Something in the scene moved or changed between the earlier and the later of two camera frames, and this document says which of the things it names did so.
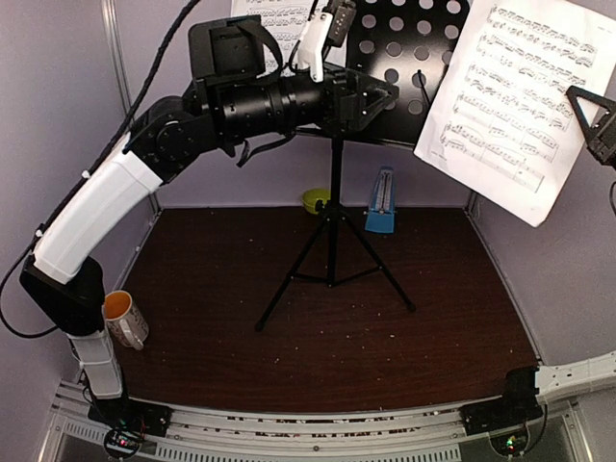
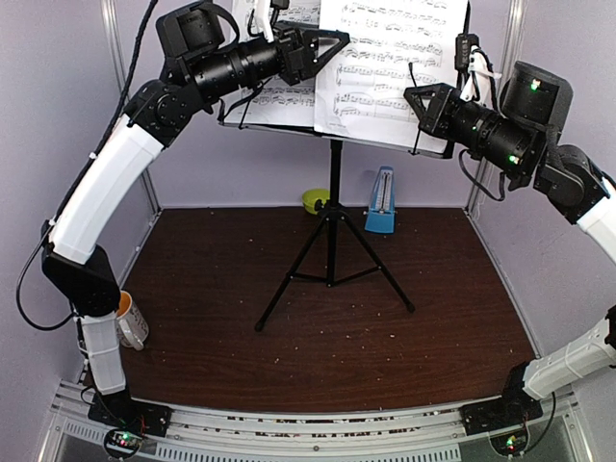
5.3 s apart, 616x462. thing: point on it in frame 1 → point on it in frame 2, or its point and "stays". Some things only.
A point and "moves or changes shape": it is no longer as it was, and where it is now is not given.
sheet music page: x=499 y=118 → x=392 y=46
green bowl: x=309 y=198 stays
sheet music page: x=285 y=19 moves or changes shape
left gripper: x=345 y=111 → x=297 y=57
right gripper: x=601 y=138 → x=433 y=119
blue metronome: x=382 y=207 stays
